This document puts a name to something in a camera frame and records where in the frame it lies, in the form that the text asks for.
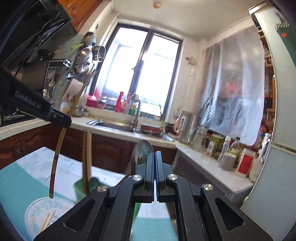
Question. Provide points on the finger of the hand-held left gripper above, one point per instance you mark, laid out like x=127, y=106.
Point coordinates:
x=61, y=118

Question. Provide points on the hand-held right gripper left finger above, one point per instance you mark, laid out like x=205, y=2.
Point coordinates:
x=150, y=171

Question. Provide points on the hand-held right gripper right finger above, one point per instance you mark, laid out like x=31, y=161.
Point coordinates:
x=159, y=171

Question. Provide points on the metal spoon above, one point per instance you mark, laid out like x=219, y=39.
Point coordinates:
x=141, y=150

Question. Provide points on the brown bamboo chopstick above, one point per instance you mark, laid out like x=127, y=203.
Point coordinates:
x=56, y=157

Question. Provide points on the pile of chopsticks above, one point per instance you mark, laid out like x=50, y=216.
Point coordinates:
x=88, y=157

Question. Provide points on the steel bowl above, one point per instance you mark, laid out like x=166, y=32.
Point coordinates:
x=79, y=111

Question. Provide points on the white kitchen countertop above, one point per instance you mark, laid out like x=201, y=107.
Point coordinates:
x=81, y=122

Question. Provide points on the black gas stove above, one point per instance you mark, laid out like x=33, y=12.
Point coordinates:
x=16, y=119

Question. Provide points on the black stove splash guard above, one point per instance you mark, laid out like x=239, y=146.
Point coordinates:
x=34, y=75

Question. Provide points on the pale cutting board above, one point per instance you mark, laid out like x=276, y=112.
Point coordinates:
x=71, y=90

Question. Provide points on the pink basin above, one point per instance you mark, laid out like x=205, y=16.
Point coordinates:
x=91, y=102

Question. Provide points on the red pan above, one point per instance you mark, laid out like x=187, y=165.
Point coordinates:
x=150, y=128

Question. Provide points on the black pot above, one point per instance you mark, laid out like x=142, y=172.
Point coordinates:
x=171, y=129

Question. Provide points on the brown wooden lower cabinets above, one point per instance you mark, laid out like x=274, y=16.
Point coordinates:
x=111, y=150

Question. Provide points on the black frying pan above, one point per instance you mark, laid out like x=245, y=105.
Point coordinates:
x=45, y=54

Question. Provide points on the glass pitcher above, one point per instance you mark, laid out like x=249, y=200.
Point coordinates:
x=198, y=139

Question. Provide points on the steel sink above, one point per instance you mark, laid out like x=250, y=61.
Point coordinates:
x=113, y=126

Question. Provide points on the steel electric kettle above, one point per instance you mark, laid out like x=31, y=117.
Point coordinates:
x=187, y=125

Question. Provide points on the small glass jar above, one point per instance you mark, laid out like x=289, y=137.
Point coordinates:
x=210, y=149

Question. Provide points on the steel faucet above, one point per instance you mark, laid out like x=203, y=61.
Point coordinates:
x=136, y=115

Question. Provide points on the red spray bottle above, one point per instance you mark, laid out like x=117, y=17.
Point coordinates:
x=119, y=103

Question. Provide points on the hanging steel pots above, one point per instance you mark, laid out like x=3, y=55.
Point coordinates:
x=82, y=61

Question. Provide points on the green tin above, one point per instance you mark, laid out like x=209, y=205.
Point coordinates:
x=217, y=143

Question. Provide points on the green dish soap bottle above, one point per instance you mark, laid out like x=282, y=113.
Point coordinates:
x=133, y=109

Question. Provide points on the pink soap bottle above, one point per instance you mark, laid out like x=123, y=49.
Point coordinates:
x=126, y=105

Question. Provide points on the grey mug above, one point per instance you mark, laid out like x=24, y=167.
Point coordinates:
x=227, y=162

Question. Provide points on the white-capped plastic bottle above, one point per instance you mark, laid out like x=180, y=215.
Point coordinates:
x=226, y=144

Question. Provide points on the black range hood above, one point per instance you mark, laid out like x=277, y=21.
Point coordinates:
x=34, y=27

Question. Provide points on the steel saucepan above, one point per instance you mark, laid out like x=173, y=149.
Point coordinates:
x=99, y=53

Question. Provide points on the oil bottle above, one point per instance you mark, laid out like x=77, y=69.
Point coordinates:
x=234, y=148

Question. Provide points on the small steel lid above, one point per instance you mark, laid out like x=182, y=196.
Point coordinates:
x=90, y=39

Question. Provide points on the red-labelled white jar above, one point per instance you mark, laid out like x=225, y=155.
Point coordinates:
x=245, y=163

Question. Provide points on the kitchen window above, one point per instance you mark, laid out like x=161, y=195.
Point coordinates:
x=138, y=69

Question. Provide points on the white thermos jug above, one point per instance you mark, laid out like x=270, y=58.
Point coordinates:
x=259, y=162

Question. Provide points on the pale green refrigerator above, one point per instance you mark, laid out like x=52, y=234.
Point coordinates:
x=272, y=185

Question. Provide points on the clear plastic sheet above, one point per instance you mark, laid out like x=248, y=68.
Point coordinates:
x=233, y=81

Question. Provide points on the wooden shelf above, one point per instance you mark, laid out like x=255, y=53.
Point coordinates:
x=268, y=92

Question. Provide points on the round ceiling detector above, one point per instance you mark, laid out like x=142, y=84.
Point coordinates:
x=157, y=5

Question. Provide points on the steel wall rail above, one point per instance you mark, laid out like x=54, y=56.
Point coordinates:
x=60, y=62

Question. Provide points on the brown wooden wall cabinet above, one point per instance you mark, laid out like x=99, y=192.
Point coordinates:
x=78, y=11

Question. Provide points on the white wall socket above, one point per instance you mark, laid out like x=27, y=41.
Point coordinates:
x=191, y=60

